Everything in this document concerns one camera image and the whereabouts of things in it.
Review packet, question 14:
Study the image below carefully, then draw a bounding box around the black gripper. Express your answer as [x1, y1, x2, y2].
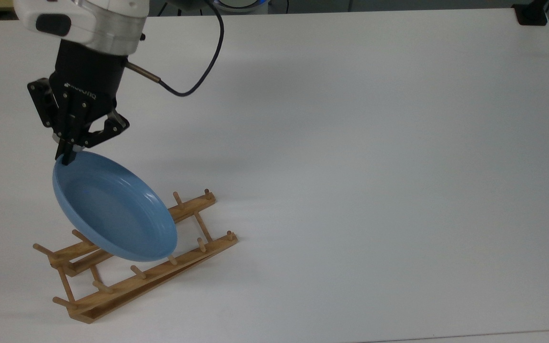
[27, 39, 130, 166]

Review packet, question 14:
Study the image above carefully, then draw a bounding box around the blue round plate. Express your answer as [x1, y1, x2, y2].
[52, 151, 178, 262]

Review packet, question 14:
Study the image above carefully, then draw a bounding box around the wooden plate rack with pegs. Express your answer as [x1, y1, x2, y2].
[33, 189, 239, 324]

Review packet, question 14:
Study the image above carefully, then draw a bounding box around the robot base with blue ring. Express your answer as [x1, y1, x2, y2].
[210, 0, 271, 14]

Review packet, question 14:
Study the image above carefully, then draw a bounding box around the black corner clamp mount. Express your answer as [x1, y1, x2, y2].
[512, 0, 549, 26]

